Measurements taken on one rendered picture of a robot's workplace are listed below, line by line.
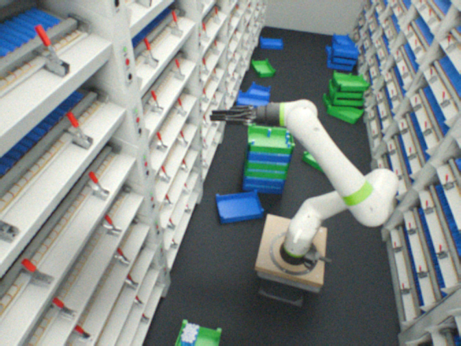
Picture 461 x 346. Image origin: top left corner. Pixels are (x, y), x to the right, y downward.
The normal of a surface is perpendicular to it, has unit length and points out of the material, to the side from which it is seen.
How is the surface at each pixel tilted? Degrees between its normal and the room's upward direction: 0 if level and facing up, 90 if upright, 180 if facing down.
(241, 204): 0
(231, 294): 0
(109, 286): 20
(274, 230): 2
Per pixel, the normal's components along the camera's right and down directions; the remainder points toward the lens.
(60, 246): 0.39, -0.60
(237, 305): 0.06, -0.71
